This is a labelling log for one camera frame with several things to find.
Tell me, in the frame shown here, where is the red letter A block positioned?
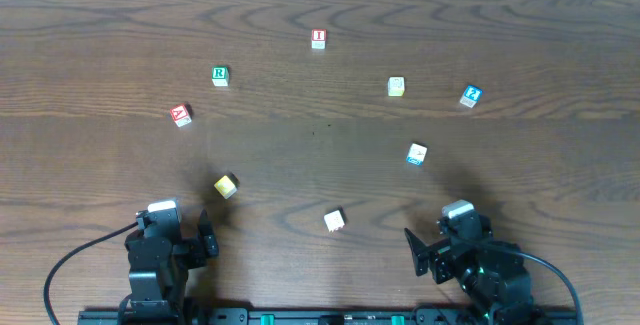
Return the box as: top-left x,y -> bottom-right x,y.
170,103 -> 192,127

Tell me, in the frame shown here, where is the blue number 2 block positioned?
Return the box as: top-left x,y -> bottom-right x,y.
459,85 -> 483,108

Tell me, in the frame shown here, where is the red letter I block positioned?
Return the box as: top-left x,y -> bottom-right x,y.
311,29 -> 327,50

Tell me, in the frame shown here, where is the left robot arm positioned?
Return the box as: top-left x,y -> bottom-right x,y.
122,208 -> 219,324

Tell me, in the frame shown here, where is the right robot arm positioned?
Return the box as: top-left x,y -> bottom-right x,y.
404,210 -> 551,324

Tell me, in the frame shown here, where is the yellow wooden block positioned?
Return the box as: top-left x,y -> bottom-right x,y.
214,175 -> 237,199

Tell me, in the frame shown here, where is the white red-print block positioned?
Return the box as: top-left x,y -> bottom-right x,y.
324,210 -> 346,232

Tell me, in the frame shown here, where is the blue-sided picture block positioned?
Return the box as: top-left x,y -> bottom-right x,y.
406,143 -> 428,166

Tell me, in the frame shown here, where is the green letter R block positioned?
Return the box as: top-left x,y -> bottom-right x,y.
212,66 -> 230,87

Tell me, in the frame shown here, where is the yellow-sided picture block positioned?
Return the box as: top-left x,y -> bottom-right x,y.
387,76 -> 405,97

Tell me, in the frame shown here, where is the black mounting rail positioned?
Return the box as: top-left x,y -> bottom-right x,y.
77,307 -> 577,325

